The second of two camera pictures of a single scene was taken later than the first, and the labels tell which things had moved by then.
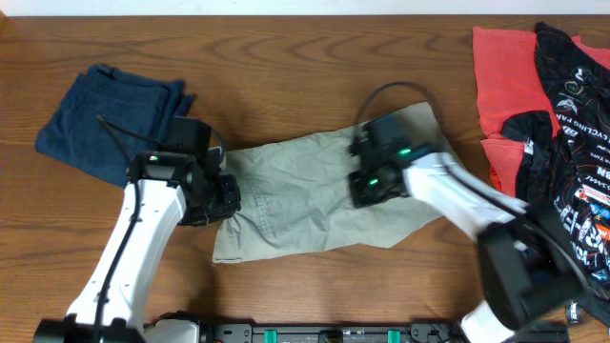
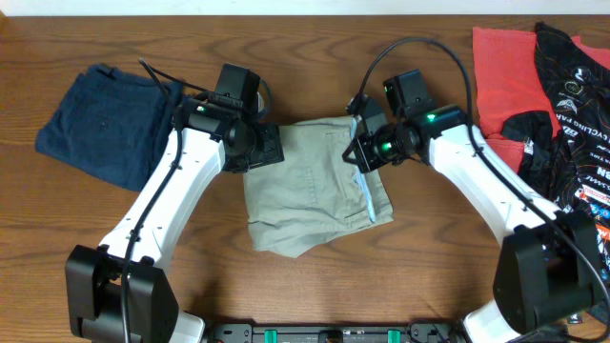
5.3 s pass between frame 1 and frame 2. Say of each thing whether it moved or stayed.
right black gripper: moved
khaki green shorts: moved
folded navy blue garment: stayed
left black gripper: moved
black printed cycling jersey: stayed
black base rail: stayed
